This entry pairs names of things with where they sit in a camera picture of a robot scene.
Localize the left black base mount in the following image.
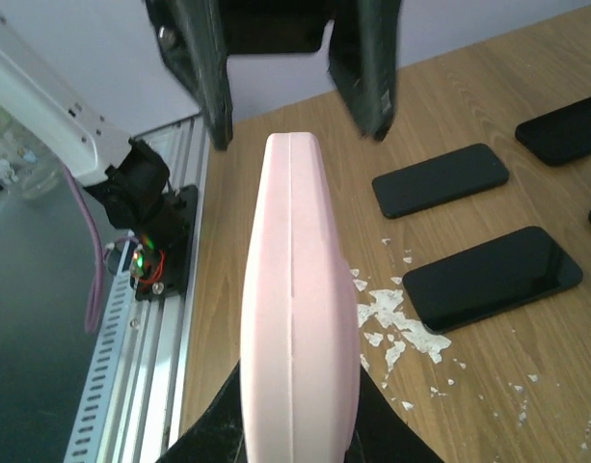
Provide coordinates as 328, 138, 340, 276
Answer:
103, 184, 199, 301

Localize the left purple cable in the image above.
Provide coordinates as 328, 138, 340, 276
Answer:
63, 166, 106, 334

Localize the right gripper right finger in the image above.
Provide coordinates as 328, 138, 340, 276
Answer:
347, 370, 443, 463

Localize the aluminium front rail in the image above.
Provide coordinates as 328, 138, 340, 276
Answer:
96, 115, 212, 463

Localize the grey slotted cable duct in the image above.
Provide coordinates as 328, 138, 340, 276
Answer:
63, 274, 137, 463

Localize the white debris pile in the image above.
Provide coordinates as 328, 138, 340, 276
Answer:
347, 235, 591, 425

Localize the black phone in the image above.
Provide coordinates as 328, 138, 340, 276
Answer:
403, 226, 583, 334

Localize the black phone face down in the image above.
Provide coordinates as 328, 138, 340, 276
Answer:
372, 144, 509, 219

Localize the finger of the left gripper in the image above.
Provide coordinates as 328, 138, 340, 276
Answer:
148, 0, 233, 150
329, 0, 401, 142

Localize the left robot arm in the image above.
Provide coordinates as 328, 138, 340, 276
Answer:
0, 1, 401, 247

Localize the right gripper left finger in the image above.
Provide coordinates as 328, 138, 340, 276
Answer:
156, 363, 245, 463

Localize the pink case phone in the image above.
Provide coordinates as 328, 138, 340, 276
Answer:
240, 132, 361, 462

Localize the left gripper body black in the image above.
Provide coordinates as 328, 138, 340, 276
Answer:
219, 0, 335, 54

